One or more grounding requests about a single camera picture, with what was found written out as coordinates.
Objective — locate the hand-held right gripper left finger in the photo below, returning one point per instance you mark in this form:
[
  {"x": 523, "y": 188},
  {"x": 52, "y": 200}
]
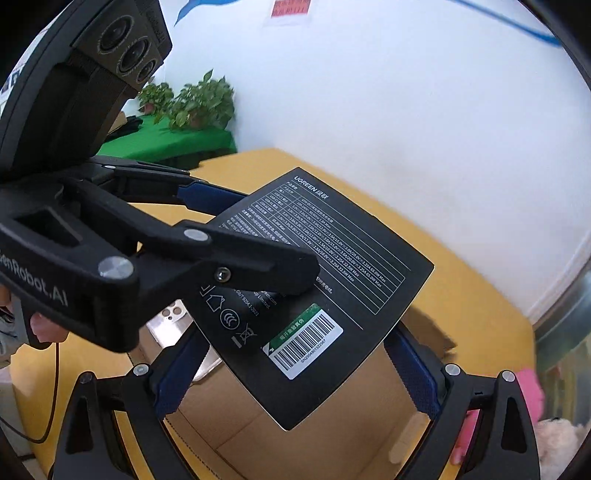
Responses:
[{"x": 178, "y": 381}]

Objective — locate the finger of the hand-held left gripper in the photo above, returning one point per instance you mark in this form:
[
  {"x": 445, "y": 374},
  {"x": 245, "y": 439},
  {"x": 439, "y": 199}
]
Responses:
[
  {"x": 207, "y": 196},
  {"x": 258, "y": 267}
]

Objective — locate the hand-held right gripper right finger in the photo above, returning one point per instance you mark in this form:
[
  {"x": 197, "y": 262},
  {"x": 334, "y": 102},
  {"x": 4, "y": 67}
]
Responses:
[{"x": 415, "y": 376}]

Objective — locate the black cardboard product box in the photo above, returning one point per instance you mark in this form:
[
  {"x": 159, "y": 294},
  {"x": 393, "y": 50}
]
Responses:
[{"x": 323, "y": 295}]

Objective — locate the brown cardboard box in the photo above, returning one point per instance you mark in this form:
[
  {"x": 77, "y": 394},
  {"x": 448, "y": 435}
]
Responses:
[{"x": 323, "y": 452}]

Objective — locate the yellow wooden desktop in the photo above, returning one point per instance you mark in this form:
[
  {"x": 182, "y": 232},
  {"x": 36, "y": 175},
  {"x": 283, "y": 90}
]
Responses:
[{"x": 461, "y": 295}]

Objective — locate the person's left hand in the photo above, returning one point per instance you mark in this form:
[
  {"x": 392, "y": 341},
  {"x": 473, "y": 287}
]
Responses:
[{"x": 44, "y": 330}]

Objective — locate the green tablecloth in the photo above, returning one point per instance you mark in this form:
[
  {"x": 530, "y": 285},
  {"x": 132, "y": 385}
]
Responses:
[{"x": 184, "y": 143}]

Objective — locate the pale pink smartphone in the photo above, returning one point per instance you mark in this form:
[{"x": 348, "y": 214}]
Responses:
[{"x": 173, "y": 318}]

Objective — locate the dark cloth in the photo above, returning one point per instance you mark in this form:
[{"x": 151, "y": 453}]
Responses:
[{"x": 131, "y": 125}]

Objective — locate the large potted green plant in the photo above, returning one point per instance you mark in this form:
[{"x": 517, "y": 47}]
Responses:
[{"x": 203, "y": 104}]

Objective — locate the small potted green plant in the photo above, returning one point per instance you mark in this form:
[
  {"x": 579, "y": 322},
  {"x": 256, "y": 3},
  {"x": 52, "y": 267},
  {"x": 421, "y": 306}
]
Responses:
[{"x": 157, "y": 97}]

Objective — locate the pink plush toy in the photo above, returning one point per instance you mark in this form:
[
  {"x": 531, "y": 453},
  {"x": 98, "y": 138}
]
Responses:
[{"x": 531, "y": 392}]

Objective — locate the beige plush toy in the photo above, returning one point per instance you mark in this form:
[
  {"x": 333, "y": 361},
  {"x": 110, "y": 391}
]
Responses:
[{"x": 554, "y": 443}]

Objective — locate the glass partition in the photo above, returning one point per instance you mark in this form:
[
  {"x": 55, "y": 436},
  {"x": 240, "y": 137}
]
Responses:
[{"x": 563, "y": 332}]

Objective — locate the red paper notice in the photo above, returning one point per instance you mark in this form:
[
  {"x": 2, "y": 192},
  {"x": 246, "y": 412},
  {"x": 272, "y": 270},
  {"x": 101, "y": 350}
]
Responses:
[{"x": 291, "y": 8}]

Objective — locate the blue wall decal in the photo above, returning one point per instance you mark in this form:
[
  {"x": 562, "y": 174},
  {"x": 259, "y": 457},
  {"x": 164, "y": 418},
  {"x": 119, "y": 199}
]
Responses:
[
  {"x": 521, "y": 27},
  {"x": 203, "y": 7}
]

